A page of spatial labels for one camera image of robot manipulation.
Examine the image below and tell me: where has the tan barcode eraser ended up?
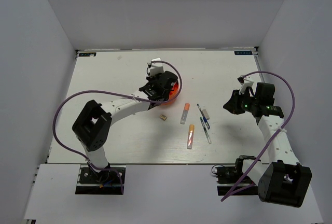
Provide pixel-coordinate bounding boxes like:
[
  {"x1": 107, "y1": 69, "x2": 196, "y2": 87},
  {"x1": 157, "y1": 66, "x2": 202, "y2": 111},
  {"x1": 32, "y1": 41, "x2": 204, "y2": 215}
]
[{"x1": 159, "y1": 114, "x2": 167, "y2": 121}]

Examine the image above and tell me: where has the orange cap highlighter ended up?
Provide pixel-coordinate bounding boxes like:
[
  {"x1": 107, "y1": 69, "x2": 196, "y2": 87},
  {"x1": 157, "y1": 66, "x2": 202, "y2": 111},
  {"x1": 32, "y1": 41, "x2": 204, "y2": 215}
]
[{"x1": 180, "y1": 103, "x2": 190, "y2": 124}]

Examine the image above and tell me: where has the yellow cap highlighter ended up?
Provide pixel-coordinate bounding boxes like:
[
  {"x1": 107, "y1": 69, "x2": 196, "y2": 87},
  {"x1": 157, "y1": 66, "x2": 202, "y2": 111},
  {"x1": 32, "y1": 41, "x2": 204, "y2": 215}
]
[{"x1": 187, "y1": 124, "x2": 195, "y2": 149}]

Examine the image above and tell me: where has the white eraser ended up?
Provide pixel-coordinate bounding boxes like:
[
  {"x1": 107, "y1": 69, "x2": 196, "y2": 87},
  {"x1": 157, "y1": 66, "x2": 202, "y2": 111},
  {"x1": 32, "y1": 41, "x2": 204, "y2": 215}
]
[{"x1": 202, "y1": 109, "x2": 210, "y2": 120}]

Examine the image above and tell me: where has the green gel pen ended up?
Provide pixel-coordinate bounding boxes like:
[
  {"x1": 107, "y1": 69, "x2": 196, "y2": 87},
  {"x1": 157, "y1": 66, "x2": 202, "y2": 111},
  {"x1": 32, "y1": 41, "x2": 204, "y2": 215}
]
[{"x1": 200, "y1": 117, "x2": 212, "y2": 144}]

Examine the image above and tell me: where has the blue gel pen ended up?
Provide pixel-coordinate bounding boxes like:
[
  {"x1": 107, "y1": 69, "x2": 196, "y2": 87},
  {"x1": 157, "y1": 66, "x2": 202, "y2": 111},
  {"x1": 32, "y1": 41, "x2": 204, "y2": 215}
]
[{"x1": 197, "y1": 103, "x2": 210, "y2": 130}]

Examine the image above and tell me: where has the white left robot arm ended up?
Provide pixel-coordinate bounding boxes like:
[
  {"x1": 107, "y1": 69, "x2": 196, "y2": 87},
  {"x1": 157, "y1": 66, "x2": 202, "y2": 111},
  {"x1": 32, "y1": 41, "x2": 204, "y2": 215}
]
[{"x1": 72, "y1": 71, "x2": 182, "y2": 182}]

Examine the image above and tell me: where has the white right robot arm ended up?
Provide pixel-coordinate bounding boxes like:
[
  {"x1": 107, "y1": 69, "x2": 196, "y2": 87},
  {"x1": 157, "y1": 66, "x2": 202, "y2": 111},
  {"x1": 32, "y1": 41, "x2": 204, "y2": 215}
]
[{"x1": 223, "y1": 79, "x2": 312, "y2": 208}]

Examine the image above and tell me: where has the orange round organizer container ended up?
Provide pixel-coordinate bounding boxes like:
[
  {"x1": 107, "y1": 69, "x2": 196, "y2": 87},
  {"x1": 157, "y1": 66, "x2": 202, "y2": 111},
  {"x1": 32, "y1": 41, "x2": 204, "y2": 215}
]
[{"x1": 163, "y1": 81, "x2": 179, "y2": 105}]

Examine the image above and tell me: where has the right corner label sticker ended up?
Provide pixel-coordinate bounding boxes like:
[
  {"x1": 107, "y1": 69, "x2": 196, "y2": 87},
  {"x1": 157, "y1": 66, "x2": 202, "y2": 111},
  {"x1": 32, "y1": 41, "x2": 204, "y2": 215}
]
[{"x1": 234, "y1": 50, "x2": 253, "y2": 55}]

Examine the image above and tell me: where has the corner label sticker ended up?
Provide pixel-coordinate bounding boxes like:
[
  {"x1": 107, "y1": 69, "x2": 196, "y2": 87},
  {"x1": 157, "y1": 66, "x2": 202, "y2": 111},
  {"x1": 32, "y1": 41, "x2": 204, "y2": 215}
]
[
  {"x1": 78, "y1": 52, "x2": 96, "y2": 57},
  {"x1": 234, "y1": 50, "x2": 253, "y2": 55}
]

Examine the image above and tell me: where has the left corner label sticker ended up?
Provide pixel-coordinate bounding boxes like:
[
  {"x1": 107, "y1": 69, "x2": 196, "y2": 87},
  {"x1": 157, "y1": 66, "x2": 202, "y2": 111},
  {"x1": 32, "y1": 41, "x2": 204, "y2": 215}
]
[{"x1": 78, "y1": 52, "x2": 96, "y2": 57}]

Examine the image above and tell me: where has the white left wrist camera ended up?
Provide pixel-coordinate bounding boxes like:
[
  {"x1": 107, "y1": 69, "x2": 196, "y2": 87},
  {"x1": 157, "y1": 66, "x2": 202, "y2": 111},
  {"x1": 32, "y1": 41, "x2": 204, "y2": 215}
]
[{"x1": 147, "y1": 58, "x2": 164, "y2": 77}]

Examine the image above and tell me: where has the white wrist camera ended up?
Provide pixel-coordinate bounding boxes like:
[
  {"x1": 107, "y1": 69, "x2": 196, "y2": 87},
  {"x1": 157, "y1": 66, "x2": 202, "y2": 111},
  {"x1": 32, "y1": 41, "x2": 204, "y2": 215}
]
[
  {"x1": 147, "y1": 58, "x2": 164, "y2": 77},
  {"x1": 237, "y1": 76, "x2": 254, "y2": 95}
]

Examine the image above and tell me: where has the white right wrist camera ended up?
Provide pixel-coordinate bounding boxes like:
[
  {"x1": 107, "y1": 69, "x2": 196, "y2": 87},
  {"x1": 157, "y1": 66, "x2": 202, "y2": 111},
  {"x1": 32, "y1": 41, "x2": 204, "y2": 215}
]
[{"x1": 237, "y1": 76, "x2": 254, "y2": 95}]

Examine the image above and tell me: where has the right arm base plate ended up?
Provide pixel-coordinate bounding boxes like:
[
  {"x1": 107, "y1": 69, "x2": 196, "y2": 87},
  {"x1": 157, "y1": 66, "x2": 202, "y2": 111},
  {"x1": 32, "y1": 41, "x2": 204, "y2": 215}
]
[{"x1": 211, "y1": 155, "x2": 258, "y2": 197}]

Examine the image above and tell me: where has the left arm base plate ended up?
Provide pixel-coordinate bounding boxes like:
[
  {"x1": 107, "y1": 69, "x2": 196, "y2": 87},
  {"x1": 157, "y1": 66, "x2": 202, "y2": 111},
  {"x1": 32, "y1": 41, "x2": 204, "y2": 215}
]
[{"x1": 75, "y1": 165, "x2": 126, "y2": 195}]

